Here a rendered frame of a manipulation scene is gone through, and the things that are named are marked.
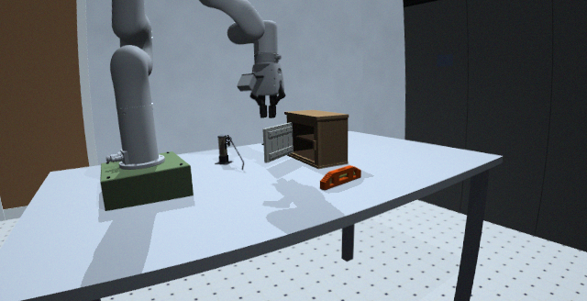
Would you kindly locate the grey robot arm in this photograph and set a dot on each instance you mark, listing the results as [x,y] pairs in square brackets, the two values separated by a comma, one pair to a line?
[129,68]

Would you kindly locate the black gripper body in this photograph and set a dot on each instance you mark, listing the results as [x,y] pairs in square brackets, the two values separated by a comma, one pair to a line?
[270,84]

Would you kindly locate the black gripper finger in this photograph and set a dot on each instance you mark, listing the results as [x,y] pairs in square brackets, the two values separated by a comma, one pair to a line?
[274,101]
[260,99]

